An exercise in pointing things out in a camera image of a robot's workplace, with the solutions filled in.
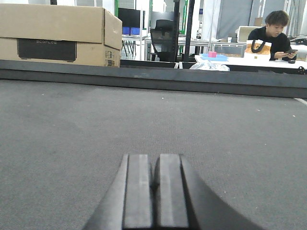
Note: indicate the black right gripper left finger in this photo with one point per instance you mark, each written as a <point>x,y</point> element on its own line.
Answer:
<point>127,204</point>

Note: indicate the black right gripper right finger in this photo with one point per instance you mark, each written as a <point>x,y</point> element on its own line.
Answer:
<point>183,201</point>

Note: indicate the crumpled clear plastic bag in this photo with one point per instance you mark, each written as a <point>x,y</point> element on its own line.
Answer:
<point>208,65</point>

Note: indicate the black vertical pole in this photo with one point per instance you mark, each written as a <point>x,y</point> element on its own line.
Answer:
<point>189,28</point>

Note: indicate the light blue tray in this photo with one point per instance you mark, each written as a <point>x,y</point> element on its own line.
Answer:
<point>218,57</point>

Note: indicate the pink box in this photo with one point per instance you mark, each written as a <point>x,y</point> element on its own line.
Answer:
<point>212,54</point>

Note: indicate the grey mat raised edge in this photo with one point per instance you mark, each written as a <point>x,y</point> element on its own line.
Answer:
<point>226,82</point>

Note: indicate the white table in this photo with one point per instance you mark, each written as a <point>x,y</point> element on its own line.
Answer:
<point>241,61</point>

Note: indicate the white and orange tote bag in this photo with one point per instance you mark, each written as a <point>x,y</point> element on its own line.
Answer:
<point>258,50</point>

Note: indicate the black office chair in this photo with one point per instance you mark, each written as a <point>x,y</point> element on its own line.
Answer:
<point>163,41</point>

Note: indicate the black smartphone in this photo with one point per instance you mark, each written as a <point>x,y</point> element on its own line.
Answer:
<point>291,51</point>

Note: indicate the large cardboard box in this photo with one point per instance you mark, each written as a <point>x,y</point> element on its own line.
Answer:
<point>79,35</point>

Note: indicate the black computer monitor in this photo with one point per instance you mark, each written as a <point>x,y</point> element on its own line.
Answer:
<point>129,17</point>

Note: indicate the seated person in black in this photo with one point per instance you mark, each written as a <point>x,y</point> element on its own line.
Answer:
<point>272,33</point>

